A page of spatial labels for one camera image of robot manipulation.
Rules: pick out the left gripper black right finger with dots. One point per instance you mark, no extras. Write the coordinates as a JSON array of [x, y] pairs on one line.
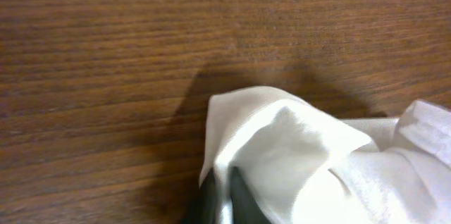
[[245, 208]]

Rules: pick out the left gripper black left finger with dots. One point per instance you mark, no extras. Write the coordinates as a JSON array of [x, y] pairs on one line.
[[202, 210]]

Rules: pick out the white t-shirt with robot print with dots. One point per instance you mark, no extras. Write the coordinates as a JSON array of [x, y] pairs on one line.
[[303, 165]]

